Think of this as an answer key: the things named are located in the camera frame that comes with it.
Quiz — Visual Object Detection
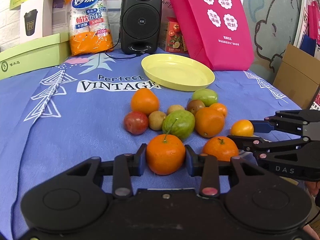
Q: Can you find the small yellow-orange citrus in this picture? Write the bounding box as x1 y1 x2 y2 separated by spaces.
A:
230 120 254 137

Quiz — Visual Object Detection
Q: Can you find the orange mandarin short stem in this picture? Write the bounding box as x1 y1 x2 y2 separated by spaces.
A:
202 136 239 161

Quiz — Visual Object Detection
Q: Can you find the large orange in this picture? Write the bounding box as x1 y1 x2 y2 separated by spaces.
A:
195 107 225 138

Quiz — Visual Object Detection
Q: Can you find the orange mandarin with long stem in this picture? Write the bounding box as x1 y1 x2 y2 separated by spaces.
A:
146 119 185 176

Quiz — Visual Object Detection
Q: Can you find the large green guava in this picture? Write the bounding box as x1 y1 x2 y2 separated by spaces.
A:
162 110 195 141

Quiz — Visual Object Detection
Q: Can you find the small orange tangerine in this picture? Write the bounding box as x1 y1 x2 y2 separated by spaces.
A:
210 102 228 118

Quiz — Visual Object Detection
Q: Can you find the dark red-green plum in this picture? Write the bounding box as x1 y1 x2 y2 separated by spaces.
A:
186 99 205 115

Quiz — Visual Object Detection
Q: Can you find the round green apple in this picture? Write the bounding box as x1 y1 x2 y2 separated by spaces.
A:
191 88 218 107

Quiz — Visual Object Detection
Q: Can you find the tall orange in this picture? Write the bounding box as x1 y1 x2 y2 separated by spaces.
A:
130 88 159 116

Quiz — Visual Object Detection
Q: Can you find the person's right hand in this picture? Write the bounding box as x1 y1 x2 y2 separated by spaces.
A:
304 181 320 196

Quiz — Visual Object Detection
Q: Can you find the brown cardboard box right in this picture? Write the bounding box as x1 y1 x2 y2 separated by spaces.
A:
273 44 319 109

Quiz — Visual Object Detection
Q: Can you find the blue printed tablecloth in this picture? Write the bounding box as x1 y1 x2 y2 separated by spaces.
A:
0 47 313 240

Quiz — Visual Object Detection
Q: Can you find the yellow plastic plate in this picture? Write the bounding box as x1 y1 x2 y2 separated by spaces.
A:
141 54 215 92

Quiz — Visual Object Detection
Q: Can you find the pink nonwoven tote bag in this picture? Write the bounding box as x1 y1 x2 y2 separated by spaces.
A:
170 0 254 71

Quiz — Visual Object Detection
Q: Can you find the red tomato cracker box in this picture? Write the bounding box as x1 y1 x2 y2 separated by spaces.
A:
158 17 188 53

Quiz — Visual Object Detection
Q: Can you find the light green shoe box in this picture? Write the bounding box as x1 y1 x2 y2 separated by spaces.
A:
0 32 71 80

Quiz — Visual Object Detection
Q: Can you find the orange paper cup package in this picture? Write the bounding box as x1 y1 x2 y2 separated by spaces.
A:
65 0 113 56

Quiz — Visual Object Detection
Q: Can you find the black speaker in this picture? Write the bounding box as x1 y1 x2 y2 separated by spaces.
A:
120 0 162 55

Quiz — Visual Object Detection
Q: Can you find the white coffee cup box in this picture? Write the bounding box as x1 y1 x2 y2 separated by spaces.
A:
20 0 53 43

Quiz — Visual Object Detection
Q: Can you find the black speaker cable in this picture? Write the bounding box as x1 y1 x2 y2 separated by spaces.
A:
104 33 151 60

